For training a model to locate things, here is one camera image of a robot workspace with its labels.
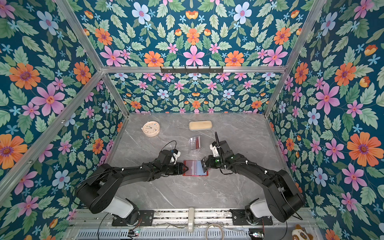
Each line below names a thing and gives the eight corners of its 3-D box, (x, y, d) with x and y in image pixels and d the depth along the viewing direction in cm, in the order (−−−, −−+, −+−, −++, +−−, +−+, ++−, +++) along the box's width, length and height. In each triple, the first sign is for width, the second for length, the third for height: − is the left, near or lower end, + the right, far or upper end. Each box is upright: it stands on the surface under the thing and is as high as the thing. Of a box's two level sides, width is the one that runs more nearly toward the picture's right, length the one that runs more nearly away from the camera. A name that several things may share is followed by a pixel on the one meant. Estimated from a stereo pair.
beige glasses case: (189, 131, 111) (188, 128, 108) (189, 124, 115) (188, 121, 112) (212, 130, 112) (212, 126, 109) (211, 123, 116) (211, 119, 113)
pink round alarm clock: (140, 136, 108) (139, 134, 106) (145, 123, 116) (143, 120, 114) (158, 136, 108) (157, 134, 105) (161, 123, 116) (160, 120, 114)
